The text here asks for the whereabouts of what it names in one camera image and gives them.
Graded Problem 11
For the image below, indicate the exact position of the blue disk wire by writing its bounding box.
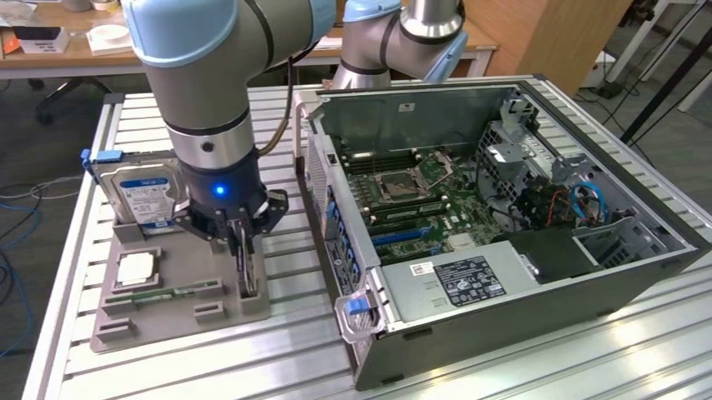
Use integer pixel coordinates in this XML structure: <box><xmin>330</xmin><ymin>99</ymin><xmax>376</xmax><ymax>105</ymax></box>
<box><xmin>570</xmin><ymin>181</ymin><xmax>612</xmax><ymax>224</ymax></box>

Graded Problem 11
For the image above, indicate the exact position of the black slanted pole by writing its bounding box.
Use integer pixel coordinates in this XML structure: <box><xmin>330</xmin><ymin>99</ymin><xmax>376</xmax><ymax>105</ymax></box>
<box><xmin>620</xmin><ymin>24</ymin><xmax>712</xmax><ymax>143</ymax></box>

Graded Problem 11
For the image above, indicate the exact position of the white box with black lid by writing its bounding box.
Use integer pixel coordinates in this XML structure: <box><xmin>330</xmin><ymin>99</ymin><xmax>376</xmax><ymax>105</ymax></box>
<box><xmin>9</xmin><ymin>25</ymin><xmax>71</xmax><ymax>54</ymax></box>

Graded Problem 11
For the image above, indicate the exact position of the open grey PC case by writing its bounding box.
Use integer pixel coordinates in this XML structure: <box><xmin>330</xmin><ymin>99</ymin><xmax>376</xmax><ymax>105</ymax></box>
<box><xmin>291</xmin><ymin>74</ymin><xmax>700</xmax><ymax>391</ymax></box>

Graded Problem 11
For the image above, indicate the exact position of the grey power supply unit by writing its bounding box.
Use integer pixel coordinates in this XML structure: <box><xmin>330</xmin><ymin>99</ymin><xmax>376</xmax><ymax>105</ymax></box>
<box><xmin>380</xmin><ymin>241</ymin><xmax>543</xmax><ymax>324</ymax></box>

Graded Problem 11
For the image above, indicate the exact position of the green motherboard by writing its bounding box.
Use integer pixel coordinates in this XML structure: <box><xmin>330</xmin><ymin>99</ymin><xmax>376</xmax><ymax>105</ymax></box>
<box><xmin>332</xmin><ymin>139</ymin><xmax>505</xmax><ymax>266</ymax></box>

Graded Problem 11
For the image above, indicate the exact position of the metal drive cage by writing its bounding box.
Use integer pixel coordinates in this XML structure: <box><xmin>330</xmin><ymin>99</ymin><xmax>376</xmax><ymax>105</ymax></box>
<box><xmin>475</xmin><ymin>97</ymin><xmax>558</xmax><ymax>201</ymax></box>

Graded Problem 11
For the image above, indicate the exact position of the blue case release latch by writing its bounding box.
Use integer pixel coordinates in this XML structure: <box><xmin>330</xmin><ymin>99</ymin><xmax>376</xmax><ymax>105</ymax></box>
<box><xmin>343</xmin><ymin>297</ymin><xmax>371</xmax><ymax>320</ymax></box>

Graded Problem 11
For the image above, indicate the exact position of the green RAM stick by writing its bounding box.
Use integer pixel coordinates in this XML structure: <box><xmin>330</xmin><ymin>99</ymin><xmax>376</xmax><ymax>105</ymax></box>
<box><xmin>104</xmin><ymin>282</ymin><xmax>221</xmax><ymax>305</ymax></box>

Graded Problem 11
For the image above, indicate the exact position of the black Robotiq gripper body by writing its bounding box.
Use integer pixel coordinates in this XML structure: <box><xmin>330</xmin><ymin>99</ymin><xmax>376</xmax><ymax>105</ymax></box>
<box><xmin>177</xmin><ymin>145</ymin><xmax>271</xmax><ymax>245</ymax></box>

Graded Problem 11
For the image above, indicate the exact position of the hard disk with blue carrier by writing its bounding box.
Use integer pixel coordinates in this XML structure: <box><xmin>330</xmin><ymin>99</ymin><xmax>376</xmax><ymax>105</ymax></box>
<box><xmin>79</xmin><ymin>147</ymin><xmax>189</xmax><ymax>239</ymax></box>

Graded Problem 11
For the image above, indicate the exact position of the black Nvidia graphics card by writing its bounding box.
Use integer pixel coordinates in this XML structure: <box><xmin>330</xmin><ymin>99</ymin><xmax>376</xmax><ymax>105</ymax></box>
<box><xmin>231</xmin><ymin>220</ymin><xmax>263</xmax><ymax>298</ymax></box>

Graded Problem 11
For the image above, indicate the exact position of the black floor pedal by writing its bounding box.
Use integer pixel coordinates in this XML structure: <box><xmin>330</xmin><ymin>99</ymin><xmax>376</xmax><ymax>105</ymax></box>
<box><xmin>595</xmin><ymin>81</ymin><xmax>629</xmax><ymax>100</ymax></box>

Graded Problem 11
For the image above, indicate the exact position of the black office chair base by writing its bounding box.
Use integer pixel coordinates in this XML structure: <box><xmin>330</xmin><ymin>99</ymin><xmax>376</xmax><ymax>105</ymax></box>
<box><xmin>29</xmin><ymin>74</ymin><xmax>151</xmax><ymax>125</ymax></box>

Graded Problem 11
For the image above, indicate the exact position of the blue floor cable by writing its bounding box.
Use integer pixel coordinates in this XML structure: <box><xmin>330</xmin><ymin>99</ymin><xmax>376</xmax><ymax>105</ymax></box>
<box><xmin>0</xmin><ymin>199</ymin><xmax>42</xmax><ymax>358</ymax></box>

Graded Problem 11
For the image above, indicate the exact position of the metal disk bay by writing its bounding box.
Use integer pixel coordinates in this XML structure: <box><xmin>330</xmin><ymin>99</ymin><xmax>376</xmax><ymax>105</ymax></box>
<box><xmin>571</xmin><ymin>214</ymin><xmax>672</xmax><ymax>271</ymax></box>

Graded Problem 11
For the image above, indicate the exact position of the silver CPU chip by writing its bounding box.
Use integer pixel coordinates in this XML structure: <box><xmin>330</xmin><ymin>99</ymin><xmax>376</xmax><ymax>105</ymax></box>
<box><xmin>115</xmin><ymin>253</ymin><xmax>156</xmax><ymax>287</ymax></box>

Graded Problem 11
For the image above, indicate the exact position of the blue expansion slot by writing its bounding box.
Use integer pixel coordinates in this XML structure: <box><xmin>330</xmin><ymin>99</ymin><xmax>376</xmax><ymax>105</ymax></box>
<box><xmin>370</xmin><ymin>227</ymin><xmax>430</xmax><ymax>247</ymax></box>

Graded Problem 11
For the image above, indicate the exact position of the wooden cabinet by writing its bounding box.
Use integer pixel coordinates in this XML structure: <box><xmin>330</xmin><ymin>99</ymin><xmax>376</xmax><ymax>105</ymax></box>
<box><xmin>466</xmin><ymin>0</ymin><xmax>636</xmax><ymax>91</ymax></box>

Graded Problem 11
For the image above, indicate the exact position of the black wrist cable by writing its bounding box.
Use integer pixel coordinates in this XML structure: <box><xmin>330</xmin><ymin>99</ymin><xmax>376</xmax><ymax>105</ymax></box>
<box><xmin>258</xmin><ymin>39</ymin><xmax>296</xmax><ymax>155</ymax></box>

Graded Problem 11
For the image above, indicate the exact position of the wooden desk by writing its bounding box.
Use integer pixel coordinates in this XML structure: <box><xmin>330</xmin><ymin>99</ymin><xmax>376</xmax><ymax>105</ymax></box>
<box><xmin>0</xmin><ymin>0</ymin><xmax>501</xmax><ymax>81</ymax></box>

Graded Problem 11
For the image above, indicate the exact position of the orange box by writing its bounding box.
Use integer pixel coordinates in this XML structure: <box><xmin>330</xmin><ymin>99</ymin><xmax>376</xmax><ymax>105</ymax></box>
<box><xmin>0</xmin><ymin>28</ymin><xmax>21</xmax><ymax>59</ymax></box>

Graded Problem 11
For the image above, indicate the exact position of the grey plastic parts rack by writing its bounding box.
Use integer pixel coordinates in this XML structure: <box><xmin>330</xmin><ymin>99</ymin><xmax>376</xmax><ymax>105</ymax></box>
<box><xmin>88</xmin><ymin>220</ymin><xmax>274</xmax><ymax>354</ymax></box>

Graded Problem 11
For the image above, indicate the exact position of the CPU socket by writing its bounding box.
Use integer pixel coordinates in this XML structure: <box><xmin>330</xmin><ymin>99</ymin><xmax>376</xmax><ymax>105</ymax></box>
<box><xmin>375</xmin><ymin>168</ymin><xmax>427</xmax><ymax>201</ymax></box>

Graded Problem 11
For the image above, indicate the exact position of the white square dish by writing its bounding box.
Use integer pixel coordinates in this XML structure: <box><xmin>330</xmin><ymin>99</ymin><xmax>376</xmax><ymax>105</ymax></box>
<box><xmin>85</xmin><ymin>23</ymin><xmax>135</xmax><ymax>57</ymax></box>

